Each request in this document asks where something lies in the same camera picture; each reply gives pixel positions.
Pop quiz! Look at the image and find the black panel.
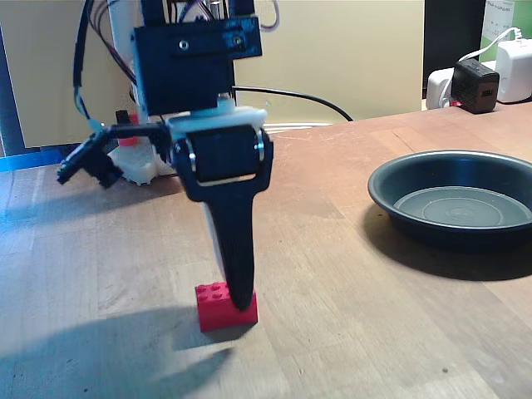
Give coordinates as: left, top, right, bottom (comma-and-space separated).
423, 0, 486, 100

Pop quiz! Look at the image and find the blue tape strip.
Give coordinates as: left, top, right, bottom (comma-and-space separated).
0, 150, 70, 173

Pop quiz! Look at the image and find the white adapter cable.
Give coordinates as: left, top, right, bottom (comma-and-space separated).
459, 27, 524, 64

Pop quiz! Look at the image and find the black charger cube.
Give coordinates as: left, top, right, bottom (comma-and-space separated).
451, 58, 500, 114

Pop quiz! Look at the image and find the green and white box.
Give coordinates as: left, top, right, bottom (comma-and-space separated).
480, 0, 532, 63

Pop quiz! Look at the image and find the white power adapter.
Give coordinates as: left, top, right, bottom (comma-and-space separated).
496, 38, 532, 105

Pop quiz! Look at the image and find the white power strip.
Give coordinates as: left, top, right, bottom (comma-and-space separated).
426, 68, 462, 111

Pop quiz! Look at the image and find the black cable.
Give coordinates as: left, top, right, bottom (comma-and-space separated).
231, 85, 354, 122

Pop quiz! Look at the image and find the red lego block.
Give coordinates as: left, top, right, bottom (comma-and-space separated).
195, 281, 259, 333

